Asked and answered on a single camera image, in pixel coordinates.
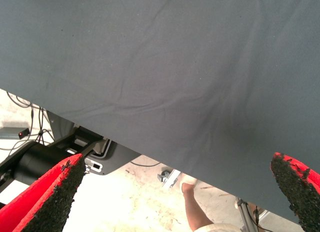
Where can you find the aluminium table leg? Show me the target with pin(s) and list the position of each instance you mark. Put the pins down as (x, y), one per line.
(246, 217)
(173, 180)

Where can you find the dark grey table cloth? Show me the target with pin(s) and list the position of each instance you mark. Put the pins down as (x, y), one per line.
(160, 66)

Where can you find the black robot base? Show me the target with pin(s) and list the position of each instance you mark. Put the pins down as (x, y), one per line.
(117, 156)

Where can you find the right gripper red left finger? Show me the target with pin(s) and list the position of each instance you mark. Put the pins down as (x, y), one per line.
(37, 204)

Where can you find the grey caster wheel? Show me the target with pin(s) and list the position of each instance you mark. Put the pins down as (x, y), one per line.
(165, 175)

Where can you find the small black box red light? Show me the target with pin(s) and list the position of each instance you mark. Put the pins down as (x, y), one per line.
(24, 133)

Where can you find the person bare leg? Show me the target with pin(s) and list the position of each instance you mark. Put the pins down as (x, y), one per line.
(195, 207)

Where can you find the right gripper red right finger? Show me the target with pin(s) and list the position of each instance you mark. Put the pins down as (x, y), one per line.
(305, 197)

